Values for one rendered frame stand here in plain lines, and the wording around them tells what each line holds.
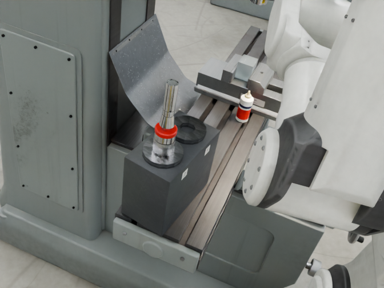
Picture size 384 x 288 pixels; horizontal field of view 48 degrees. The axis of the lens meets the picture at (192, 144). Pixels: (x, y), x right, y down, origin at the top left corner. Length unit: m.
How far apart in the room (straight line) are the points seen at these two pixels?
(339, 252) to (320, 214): 1.97
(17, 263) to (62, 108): 0.87
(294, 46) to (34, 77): 1.08
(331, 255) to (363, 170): 2.00
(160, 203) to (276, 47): 0.51
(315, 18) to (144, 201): 0.57
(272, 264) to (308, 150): 1.31
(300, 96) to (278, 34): 0.09
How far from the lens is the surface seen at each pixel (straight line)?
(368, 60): 0.34
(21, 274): 2.08
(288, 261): 1.62
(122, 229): 1.08
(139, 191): 0.97
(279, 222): 1.49
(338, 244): 2.42
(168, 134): 0.89
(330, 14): 0.60
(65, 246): 1.93
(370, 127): 0.35
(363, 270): 0.83
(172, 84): 0.83
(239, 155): 1.27
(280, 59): 0.55
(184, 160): 0.94
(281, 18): 0.56
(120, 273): 1.86
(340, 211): 0.42
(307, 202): 0.41
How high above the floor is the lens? 1.75
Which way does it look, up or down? 41 degrees down
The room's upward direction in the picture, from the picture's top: 11 degrees clockwise
